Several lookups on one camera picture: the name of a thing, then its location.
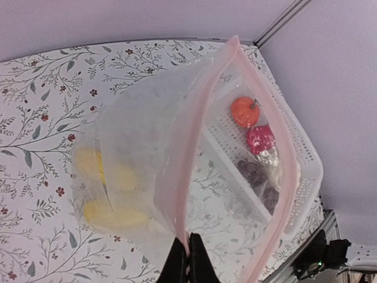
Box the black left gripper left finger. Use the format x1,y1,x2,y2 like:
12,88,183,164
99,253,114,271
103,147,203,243
157,238,188,283

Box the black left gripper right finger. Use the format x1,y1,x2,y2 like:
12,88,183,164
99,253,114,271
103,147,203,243
188,233,220,283

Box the dark red toy grapes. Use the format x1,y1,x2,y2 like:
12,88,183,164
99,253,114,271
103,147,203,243
237,159,279,215

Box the clear zip top bag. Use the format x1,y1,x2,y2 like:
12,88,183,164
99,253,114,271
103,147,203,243
72,37,297,282

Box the red toy bell pepper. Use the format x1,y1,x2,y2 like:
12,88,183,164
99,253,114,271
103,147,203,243
246,124,276,155

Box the orange toy pumpkin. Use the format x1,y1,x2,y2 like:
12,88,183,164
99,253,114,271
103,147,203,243
230,97,260,128

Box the floral patterned tablecloth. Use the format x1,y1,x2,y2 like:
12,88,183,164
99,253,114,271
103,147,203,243
0,40,325,283

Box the white perforated plastic basket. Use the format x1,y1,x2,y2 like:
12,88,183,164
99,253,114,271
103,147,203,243
203,71,323,237

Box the aluminium front rail frame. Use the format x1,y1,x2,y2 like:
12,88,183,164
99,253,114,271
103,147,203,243
259,209,377,283

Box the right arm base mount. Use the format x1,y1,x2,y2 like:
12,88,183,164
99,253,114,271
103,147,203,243
292,229,351,281

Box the aluminium corner post right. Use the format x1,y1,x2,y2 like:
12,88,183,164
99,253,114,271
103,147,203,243
253,0,312,48

